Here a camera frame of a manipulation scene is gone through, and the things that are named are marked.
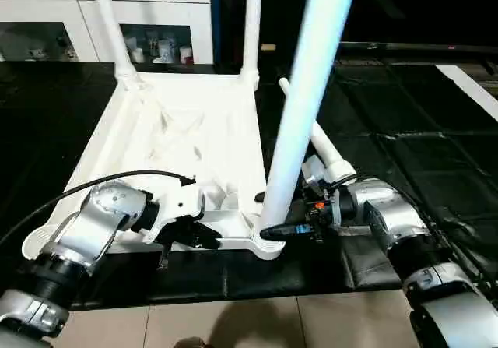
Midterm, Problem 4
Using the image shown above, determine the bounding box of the grey left robot foot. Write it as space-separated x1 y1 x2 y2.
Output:
174 336 209 348

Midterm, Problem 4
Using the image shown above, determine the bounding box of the red bottle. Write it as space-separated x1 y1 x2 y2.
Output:
122 32 138 61

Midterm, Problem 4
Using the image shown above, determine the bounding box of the black work mat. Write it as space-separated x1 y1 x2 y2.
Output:
0 58 498 311

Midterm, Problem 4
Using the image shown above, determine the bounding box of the white plastic table top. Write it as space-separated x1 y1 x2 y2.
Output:
21 71 288 262

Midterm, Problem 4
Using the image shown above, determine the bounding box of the black metal rail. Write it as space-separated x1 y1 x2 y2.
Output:
338 42 498 56

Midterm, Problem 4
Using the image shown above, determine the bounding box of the white glass-door cabinet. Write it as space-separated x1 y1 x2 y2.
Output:
0 0 216 64

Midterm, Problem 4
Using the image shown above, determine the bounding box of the white edge strip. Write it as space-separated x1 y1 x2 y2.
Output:
439 63 498 120

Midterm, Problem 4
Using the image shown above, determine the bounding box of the white plastic table leg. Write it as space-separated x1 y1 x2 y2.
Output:
278 76 358 187
88 0 143 91
239 0 265 92
259 0 361 244

